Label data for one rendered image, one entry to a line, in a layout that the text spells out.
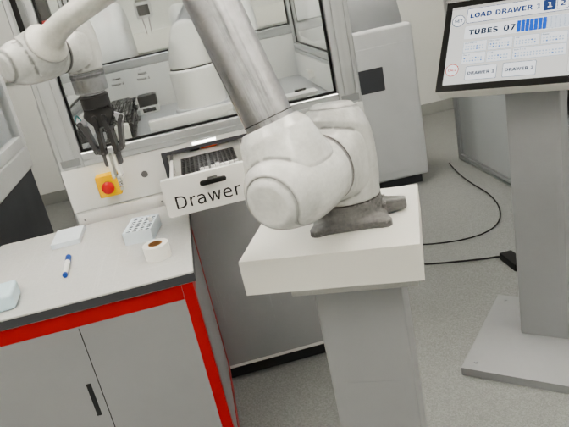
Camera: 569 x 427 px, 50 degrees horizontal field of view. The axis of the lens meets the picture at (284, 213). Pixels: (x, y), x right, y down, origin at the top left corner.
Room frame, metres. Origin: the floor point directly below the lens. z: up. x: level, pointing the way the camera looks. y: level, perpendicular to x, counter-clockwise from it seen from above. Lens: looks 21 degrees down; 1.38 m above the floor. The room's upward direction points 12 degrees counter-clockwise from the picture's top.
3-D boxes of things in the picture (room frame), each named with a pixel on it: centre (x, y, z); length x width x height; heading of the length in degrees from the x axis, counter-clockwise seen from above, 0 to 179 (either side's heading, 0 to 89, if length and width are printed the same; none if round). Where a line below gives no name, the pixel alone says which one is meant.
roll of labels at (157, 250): (1.51, 0.35, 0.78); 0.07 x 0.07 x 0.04
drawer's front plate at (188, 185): (1.66, 0.18, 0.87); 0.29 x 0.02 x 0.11; 96
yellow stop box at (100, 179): (1.93, 0.54, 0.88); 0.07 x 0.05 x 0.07; 96
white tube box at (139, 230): (1.71, 0.42, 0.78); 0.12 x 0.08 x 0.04; 176
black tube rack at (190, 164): (1.86, 0.20, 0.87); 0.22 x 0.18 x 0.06; 6
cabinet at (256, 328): (2.46, 0.21, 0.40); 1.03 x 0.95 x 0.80; 96
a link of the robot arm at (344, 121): (1.31, -0.14, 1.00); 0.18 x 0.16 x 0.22; 147
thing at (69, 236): (1.81, 0.67, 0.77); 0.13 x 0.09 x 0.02; 6
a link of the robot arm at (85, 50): (1.66, 0.44, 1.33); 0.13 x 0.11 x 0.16; 148
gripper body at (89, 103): (1.68, 0.43, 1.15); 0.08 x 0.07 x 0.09; 87
